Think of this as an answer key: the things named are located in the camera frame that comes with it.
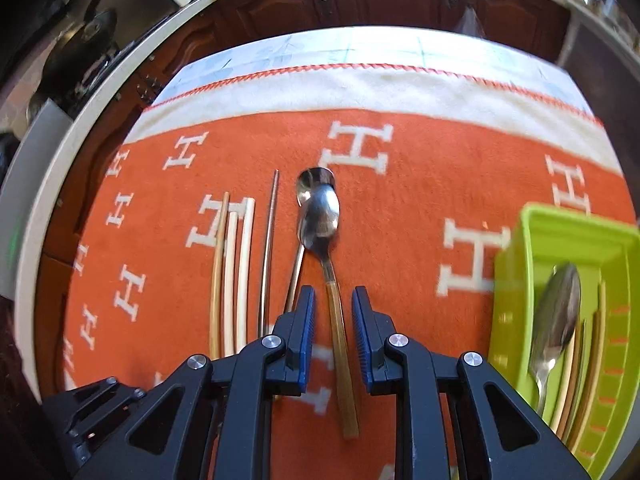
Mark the black pan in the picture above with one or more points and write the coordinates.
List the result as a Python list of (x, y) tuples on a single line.
[(85, 40)]

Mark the brown wooden chopstick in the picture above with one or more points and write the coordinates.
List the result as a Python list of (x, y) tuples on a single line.
[(595, 360), (575, 385)]

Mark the two-tone wooden chopstick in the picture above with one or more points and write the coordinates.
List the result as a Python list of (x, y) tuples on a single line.
[(217, 285)]

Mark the clear plastic bag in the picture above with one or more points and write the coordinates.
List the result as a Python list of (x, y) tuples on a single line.
[(469, 22)]

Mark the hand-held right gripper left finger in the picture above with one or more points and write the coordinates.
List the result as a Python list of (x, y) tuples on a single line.
[(305, 355)]

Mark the pale grid table cover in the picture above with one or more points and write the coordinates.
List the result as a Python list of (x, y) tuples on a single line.
[(375, 45)]

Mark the round-bowl small metal spoon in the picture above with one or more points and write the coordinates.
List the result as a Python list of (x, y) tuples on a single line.
[(312, 180)]

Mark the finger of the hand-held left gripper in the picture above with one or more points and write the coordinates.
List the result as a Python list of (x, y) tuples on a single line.
[(105, 417), (80, 400)]

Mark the metal chopstick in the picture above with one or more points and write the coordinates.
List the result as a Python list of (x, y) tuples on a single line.
[(267, 260)]

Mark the orange letter-print blanket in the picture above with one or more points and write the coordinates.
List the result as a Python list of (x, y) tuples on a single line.
[(400, 260)]

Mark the green plastic tray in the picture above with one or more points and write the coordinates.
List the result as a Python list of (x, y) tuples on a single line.
[(530, 240)]

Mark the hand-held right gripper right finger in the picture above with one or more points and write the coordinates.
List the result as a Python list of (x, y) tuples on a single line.
[(362, 350)]

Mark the large metal spoon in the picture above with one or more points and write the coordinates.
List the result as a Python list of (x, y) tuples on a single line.
[(555, 310)]

